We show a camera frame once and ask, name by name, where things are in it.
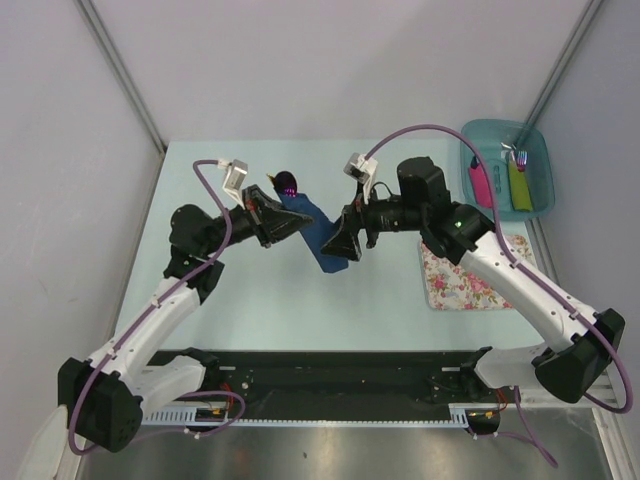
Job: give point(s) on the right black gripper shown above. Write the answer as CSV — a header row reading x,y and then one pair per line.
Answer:
x,y
345,241

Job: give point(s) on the teal plastic bin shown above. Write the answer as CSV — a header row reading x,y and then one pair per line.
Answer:
x,y
496,140

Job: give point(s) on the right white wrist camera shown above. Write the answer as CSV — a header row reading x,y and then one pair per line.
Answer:
x,y
363,170

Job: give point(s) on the floral cloth mat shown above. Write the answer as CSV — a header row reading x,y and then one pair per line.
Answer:
x,y
452,288

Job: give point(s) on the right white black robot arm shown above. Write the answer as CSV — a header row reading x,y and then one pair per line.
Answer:
x,y
578,342

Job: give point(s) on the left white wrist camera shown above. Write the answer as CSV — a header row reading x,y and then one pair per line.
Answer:
x,y
235,174

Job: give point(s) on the purple spoon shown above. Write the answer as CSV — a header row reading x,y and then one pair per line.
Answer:
x,y
285,183

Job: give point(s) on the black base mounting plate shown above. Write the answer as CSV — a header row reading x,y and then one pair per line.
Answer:
x,y
349,386

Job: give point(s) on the dark blue paper napkin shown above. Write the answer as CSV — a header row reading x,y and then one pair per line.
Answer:
x,y
316,234

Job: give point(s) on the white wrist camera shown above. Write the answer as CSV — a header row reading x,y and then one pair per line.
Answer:
x,y
363,170
235,174

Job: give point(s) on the green rolled napkin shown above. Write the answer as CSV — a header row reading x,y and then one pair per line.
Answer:
x,y
520,194

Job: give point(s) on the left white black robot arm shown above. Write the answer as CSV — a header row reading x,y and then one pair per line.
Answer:
x,y
110,393

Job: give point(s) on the iridescent fork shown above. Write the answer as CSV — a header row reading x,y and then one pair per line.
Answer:
x,y
520,160

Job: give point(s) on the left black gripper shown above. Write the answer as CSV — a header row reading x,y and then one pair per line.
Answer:
x,y
267,220

